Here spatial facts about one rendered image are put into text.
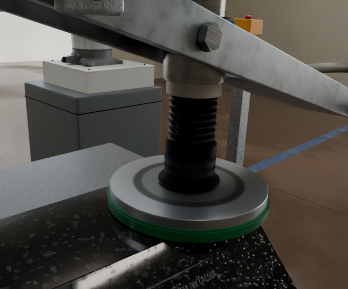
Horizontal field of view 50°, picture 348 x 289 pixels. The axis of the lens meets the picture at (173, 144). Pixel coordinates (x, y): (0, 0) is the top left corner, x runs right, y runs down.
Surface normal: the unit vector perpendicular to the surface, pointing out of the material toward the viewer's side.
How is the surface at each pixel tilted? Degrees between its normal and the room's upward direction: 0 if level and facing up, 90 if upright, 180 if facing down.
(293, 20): 90
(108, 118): 90
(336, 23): 90
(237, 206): 0
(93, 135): 90
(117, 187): 0
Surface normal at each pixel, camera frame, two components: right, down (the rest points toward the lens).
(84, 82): -0.70, 0.20
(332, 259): 0.04, -0.95
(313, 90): 0.71, 0.25
